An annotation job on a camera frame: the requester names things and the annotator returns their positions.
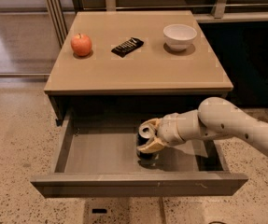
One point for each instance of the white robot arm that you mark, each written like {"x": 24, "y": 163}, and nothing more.
{"x": 215, "y": 118}

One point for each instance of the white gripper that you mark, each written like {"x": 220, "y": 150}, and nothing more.
{"x": 170, "y": 132}

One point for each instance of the black snack bar packet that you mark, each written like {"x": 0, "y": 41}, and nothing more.
{"x": 127, "y": 47}

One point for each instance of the metal floor outlet plate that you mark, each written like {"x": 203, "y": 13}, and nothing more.
{"x": 106, "y": 211}

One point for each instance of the open grey top drawer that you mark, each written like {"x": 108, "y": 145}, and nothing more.
{"x": 97, "y": 157}

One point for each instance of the white ceramic bowl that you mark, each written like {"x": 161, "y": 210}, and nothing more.
{"x": 179, "y": 36}

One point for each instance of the beige cabinet with top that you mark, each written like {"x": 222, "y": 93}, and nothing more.
{"x": 151, "y": 69}

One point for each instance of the blue pepsi can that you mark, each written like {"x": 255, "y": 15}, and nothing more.
{"x": 145, "y": 135}

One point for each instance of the red apple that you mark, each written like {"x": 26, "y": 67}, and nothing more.
{"x": 81, "y": 44}

